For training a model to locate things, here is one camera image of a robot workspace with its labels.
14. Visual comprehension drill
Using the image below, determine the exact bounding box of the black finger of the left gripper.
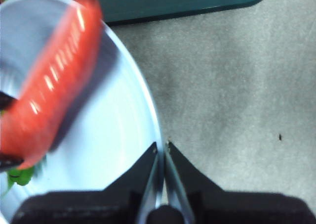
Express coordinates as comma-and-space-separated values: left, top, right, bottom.
0, 154, 25, 172
0, 91, 18, 111

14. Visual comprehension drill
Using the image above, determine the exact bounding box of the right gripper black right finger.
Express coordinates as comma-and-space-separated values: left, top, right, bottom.
165, 141, 316, 224

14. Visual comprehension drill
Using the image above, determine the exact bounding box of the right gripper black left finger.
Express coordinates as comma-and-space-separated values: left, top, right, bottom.
9, 141, 158, 224

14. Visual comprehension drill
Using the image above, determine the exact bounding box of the orange carrot with green leaves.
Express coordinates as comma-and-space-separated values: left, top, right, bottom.
0, 0, 104, 188

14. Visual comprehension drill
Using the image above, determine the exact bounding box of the blue round plate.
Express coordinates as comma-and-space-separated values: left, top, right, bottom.
0, 0, 165, 224

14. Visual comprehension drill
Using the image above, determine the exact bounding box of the black rectangular tray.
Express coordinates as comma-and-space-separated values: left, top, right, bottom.
95, 0, 273, 26

